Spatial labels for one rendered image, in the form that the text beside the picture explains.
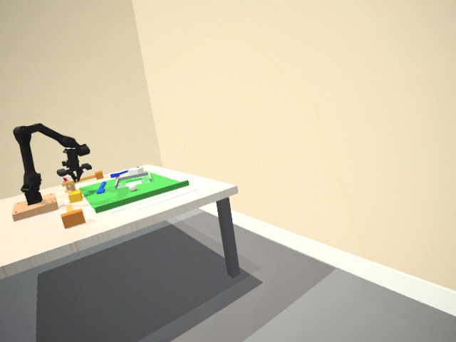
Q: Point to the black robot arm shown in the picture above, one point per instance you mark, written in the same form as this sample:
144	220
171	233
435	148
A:
32	179

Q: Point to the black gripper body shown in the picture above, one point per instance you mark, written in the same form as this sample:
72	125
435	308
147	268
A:
73	165

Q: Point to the green flat mat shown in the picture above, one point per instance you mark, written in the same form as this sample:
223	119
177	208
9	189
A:
111	195

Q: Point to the white cube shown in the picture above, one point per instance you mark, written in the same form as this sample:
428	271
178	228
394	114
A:
136	170

